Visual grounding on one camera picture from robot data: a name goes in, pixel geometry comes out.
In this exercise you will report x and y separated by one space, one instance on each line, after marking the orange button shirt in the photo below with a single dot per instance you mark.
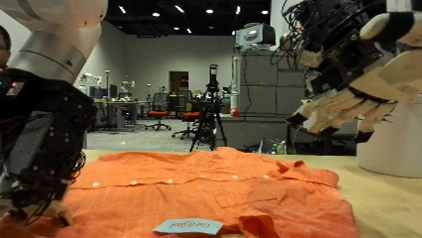
175 198

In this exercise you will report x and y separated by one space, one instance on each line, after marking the green plastic bottles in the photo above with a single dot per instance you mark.
278 147

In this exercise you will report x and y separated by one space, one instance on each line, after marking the background work desk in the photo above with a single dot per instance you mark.
118 103

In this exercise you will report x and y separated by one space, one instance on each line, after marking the red ball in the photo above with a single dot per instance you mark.
234 112

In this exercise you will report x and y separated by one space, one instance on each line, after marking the tall grey cabinet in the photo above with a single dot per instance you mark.
263 86

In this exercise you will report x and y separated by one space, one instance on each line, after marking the brown door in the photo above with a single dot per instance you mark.
177 82

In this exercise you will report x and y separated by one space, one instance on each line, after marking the white round plant pot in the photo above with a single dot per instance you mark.
391 148

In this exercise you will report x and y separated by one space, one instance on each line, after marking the ceiling strip light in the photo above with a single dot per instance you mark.
121 9
178 8

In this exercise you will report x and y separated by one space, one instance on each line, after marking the dark side table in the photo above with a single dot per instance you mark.
307 142

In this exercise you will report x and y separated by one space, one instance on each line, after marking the low grey counter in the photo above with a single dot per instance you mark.
250 132

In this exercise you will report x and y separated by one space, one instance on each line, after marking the grey box monitor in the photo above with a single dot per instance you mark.
254 36

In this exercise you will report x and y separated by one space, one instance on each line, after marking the paper shirt tag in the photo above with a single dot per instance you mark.
187 226

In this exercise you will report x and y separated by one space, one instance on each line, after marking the black camera tripod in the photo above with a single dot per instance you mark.
210 112

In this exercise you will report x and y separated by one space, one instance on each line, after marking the orange office chair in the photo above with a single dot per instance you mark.
157 113
189 115

